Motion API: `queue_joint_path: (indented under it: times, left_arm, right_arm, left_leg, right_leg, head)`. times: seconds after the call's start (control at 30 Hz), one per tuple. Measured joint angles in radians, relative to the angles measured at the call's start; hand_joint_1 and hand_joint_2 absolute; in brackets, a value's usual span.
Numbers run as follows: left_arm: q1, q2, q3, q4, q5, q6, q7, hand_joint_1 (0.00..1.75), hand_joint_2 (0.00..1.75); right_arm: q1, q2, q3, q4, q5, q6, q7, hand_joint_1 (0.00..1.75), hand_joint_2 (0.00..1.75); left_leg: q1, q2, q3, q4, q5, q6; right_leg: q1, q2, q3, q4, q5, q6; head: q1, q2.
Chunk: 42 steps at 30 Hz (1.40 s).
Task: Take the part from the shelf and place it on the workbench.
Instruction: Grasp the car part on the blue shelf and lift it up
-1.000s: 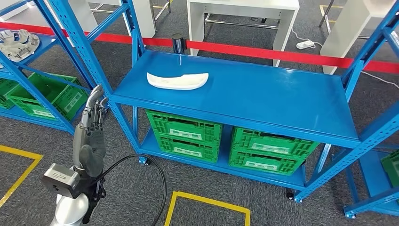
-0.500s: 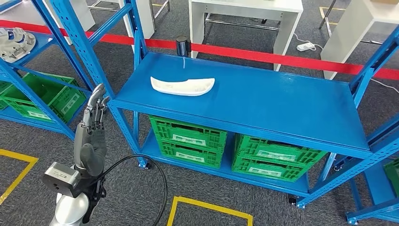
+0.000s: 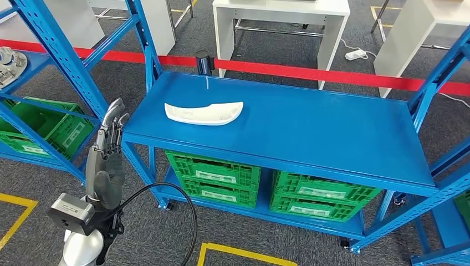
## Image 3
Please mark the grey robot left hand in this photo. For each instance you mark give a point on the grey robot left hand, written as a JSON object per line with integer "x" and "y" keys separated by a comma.
{"x": 106, "y": 183}

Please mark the white curved plastic part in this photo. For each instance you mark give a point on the white curved plastic part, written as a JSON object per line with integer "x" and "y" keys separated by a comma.
{"x": 205, "y": 115}

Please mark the blue metal shelf rack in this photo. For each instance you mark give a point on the blue metal shelf rack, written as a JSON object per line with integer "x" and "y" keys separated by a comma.
{"x": 275, "y": 128}
{"x": 35, "y": 66}
{"x": 446, "y": 227}

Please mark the red barrier belt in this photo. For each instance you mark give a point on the red barrier belt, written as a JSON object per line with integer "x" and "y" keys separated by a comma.
{"x": 125, "y": 57}
{"x": 330, "y": 76}

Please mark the grey wheel cover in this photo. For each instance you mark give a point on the grey wheel cover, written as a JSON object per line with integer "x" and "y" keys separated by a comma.
{"x": 11, "y": 66}

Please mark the white table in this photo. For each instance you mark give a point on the white table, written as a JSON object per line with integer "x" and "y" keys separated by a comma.
{"x": 404, "y": 44}
{"x": 73, "y": 22}
{"x": 279, "y": 7}

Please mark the white power strip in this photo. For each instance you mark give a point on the white power strip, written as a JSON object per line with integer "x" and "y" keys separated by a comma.
{"x": 355, "y": 55}

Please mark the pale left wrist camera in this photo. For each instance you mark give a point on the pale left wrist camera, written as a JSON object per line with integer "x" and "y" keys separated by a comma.
{"x": 69, "y": 213}

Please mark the black barrier post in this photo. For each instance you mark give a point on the black barrier post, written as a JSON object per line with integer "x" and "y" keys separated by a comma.
{"x": 203, "y": 62}

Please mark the steel tube frame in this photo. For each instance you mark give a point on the steel tube frame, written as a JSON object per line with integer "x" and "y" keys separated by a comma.
{"x": 380, "y": 16}

